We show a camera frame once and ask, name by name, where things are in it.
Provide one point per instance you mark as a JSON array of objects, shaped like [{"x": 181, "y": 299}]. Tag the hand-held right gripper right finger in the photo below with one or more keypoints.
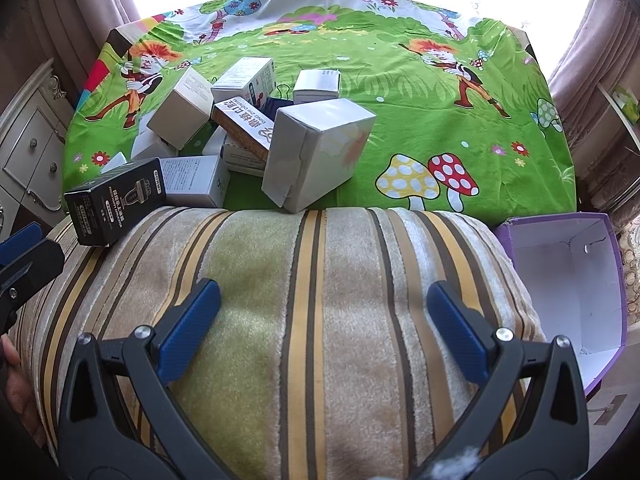
[{"x": 457, "y": 330}]

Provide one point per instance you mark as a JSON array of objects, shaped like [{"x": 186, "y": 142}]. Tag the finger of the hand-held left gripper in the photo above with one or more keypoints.
[{"x": 30, "y": 270}]

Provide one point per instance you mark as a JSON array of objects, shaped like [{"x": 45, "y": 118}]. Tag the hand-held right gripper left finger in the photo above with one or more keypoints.
[{"x": 192, "y": 327}]

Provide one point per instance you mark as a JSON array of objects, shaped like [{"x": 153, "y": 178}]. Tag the black box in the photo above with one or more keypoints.
[{"x": 115, "y": 200}]

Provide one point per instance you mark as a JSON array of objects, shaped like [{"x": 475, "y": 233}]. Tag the purple cardboard box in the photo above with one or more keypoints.
[{"x": 565, "y": 285}]

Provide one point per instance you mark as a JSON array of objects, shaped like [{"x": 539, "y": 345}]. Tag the small white cardboard box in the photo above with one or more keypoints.
[
  {"x": 114, "y": 161},
  {"x": 150, "y": 145}
]

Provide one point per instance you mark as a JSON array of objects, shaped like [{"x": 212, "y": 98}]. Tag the white tray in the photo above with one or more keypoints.
[{"x": 215, "y": 142}]

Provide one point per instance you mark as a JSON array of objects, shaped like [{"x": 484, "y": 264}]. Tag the large white box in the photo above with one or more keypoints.
[{"x": 310, "y": 150}]

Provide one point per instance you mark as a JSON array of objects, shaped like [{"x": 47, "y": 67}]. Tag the tall white box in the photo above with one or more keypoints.
[{"x": 180, "y": 107}]

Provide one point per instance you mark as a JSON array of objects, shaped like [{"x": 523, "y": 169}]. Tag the dark blue box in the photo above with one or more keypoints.
[{"x": 275, "y": 110}]

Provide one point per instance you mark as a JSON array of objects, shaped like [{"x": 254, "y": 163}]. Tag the person's left hand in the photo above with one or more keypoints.
[{"x": 12, "y": 385}]

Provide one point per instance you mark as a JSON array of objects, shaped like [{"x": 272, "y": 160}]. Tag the white dresser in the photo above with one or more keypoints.
[{"x": 30, "y": 150}]

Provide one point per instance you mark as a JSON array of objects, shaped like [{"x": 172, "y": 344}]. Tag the striped plush blanket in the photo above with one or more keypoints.
[{"x": 325, "y": 310}]

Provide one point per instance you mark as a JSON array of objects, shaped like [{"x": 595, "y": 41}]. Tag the green cartoon printed blanket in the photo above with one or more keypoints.
[{"x": 400, "y": 135}]

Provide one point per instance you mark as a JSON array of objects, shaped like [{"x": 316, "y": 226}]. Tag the pink curtain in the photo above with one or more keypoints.
[
  {"x": 590, "y": 50},
  {"x": 60, "y": 20}
]

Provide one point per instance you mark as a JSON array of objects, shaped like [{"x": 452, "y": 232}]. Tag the white shelf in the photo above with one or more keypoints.
[{"x": 627, "y": 130}]

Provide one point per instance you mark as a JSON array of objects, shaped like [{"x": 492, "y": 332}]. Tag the green and white packet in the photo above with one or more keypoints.
[{"x": 625, "y": 100}]

